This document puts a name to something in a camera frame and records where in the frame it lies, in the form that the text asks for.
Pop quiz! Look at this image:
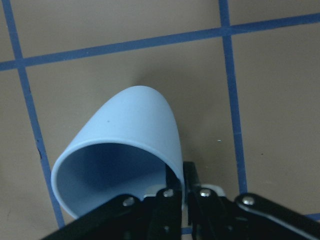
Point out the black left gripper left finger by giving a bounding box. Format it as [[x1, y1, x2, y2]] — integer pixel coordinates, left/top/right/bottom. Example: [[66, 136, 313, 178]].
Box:
[[45, 167, 184, 240]]

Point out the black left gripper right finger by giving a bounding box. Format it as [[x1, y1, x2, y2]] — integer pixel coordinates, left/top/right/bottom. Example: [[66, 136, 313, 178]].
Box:
[[183, 161, 320, 240]]

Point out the pale blue cup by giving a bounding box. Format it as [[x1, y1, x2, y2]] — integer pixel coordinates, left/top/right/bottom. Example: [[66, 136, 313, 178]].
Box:
[[51, 85, 185, 219]]

